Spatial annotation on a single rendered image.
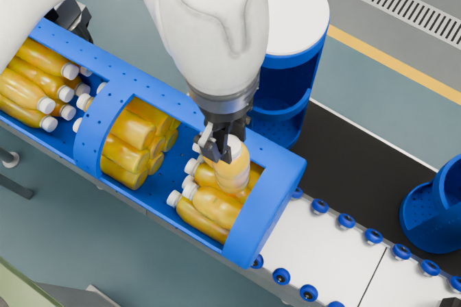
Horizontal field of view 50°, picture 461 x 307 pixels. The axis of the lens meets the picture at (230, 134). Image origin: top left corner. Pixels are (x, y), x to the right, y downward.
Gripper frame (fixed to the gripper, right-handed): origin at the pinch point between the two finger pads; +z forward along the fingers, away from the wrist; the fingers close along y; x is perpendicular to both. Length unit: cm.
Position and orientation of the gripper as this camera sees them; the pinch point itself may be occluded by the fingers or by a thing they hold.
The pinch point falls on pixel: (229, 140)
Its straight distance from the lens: 79.9
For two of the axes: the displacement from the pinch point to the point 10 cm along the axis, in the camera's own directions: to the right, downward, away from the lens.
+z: 0.4, 3.6, 9.3
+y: 5.2, -8.1, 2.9
